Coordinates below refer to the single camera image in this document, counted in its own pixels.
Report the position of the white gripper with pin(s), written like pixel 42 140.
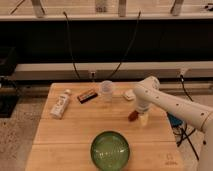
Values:
pixel 142 107

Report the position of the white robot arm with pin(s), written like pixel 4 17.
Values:
pixel 197 115

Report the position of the green ceramic bowl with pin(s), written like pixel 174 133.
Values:
pixel 110 151

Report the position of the clear plastic cup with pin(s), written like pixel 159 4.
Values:
pixel 106 89

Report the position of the brown candy bar box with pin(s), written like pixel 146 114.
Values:
pixel 86 96

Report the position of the white plastic bottle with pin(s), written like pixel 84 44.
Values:
pixel 61 104

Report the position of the wall power outlet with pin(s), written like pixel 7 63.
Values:
pixel 92 74

